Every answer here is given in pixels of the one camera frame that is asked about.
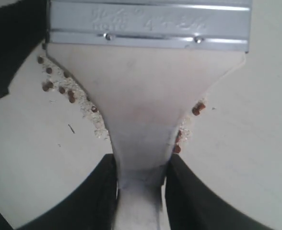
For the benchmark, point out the wooden paint brush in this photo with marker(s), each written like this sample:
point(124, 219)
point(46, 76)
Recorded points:
point(220, 27)

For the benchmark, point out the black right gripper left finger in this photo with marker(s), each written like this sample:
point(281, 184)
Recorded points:
point(91, 206)

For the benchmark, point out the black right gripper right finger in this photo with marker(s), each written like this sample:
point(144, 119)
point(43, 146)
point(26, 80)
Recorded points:
point(246, 195)

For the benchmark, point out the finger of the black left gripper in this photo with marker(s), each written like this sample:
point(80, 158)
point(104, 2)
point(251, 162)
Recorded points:
point(23, 25)

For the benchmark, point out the pile of rice and beans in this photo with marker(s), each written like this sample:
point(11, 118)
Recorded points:
point(83, 100)

